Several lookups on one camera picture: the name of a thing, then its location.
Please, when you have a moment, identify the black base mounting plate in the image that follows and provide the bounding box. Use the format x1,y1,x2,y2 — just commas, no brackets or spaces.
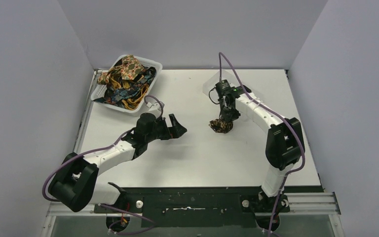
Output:
94,187,290,229

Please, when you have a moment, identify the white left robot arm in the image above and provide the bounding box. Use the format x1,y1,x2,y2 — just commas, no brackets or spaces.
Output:
42,113,187,212

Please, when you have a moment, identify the dark blue patterned tie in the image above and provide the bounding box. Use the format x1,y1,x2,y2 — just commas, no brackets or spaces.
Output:
97,66,157,110

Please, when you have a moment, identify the yellow striped tie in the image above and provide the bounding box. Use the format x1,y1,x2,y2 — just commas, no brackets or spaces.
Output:
104,78,153,110

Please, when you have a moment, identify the brown floral tie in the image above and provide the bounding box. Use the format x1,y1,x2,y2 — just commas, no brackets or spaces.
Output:
209,118,233,134

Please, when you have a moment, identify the white plastic basket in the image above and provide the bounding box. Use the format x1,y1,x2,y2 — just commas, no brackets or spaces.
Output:
91,55,162,115

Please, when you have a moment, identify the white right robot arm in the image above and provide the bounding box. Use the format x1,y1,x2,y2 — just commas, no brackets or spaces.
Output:
209,79,304,198

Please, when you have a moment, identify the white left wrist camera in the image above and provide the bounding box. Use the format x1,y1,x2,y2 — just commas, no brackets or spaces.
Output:
146,102,163,115

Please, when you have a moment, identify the orange paisley tie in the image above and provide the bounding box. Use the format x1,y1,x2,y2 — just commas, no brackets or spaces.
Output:
97,54,145,84

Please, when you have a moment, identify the clear compartment tray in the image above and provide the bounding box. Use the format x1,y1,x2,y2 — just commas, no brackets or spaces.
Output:
202,69,265,122

